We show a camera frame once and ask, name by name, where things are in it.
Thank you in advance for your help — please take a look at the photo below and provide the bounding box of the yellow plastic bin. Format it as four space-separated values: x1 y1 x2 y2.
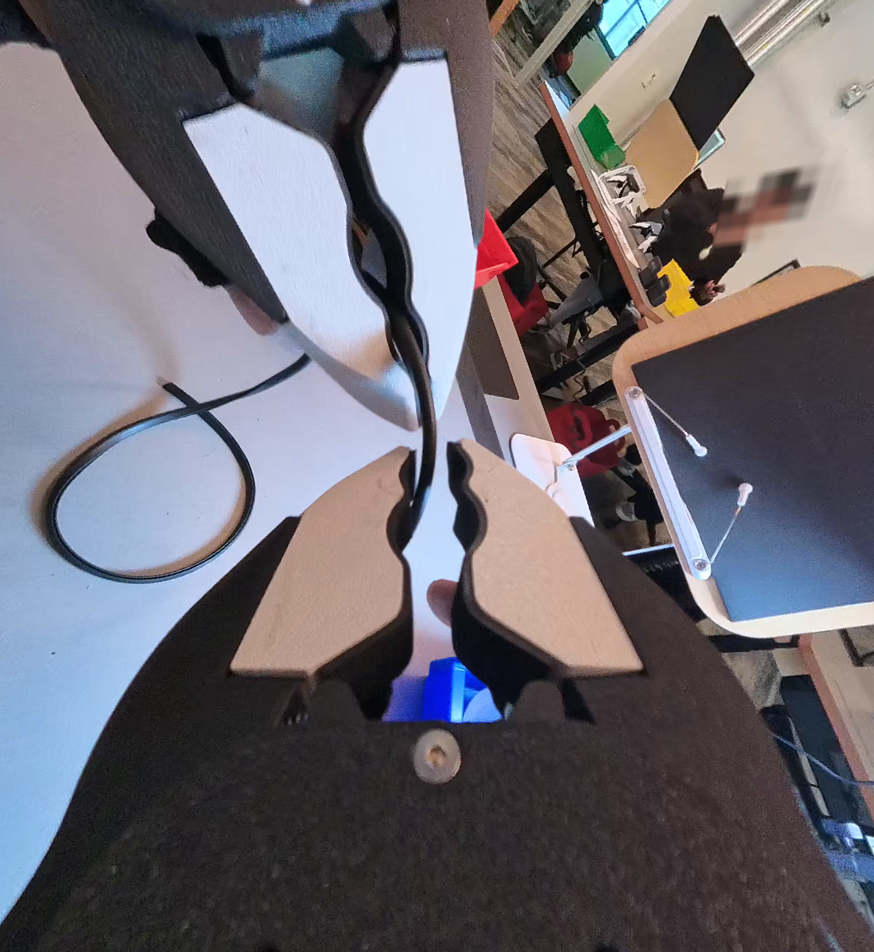
653 259 715 319

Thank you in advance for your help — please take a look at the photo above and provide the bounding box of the green plastic bin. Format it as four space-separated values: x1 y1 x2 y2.
577 104 626 171

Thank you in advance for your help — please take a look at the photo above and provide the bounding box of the person's left hand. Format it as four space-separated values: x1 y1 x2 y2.
227 286 287 337

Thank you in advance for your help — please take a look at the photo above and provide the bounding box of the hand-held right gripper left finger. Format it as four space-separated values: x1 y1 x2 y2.
230 446 417 711

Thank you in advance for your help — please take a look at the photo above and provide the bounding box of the black cable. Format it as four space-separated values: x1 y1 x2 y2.
44 308 439 585

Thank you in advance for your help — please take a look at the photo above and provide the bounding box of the white metal board stand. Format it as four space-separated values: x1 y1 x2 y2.
510 385 754 583

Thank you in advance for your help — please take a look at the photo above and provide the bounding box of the long wooden desk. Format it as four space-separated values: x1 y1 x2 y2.
540 80 676 328

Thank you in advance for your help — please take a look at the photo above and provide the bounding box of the black wood-edged board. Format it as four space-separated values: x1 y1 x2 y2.
613 262 874 641
625 15 755 211

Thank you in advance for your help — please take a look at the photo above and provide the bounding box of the blue plastic bin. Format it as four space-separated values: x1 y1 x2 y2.
382 656 503 722

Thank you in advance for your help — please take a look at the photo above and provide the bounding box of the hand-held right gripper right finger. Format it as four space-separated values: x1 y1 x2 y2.
446 439 645 711

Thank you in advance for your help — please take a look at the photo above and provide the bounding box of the red bag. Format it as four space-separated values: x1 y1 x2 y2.
547 402 635 478

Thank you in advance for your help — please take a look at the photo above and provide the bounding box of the red plastic bin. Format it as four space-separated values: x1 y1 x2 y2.
474 208 518 291

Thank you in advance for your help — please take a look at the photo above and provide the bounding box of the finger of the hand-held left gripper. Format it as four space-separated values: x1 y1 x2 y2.
183 103 422 432
336 54 480 423

